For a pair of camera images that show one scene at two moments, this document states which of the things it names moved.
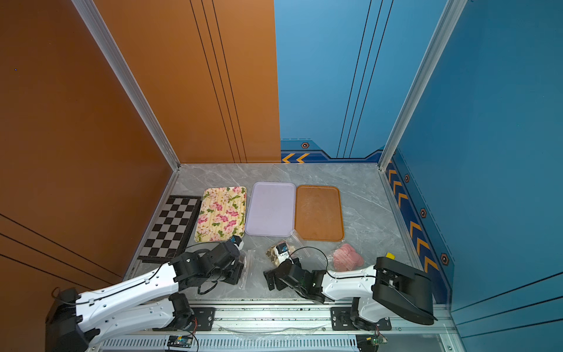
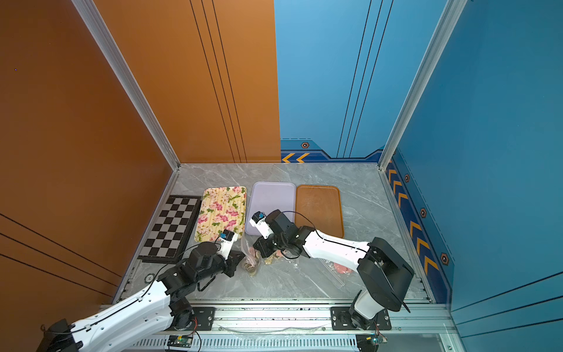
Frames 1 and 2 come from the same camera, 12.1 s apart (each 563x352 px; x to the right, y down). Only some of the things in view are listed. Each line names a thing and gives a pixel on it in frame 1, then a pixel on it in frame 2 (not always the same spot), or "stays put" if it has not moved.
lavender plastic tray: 270,210 stays put
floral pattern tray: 221,214 stays put
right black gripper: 278,281 → 262,247
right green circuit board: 368,342 stays put
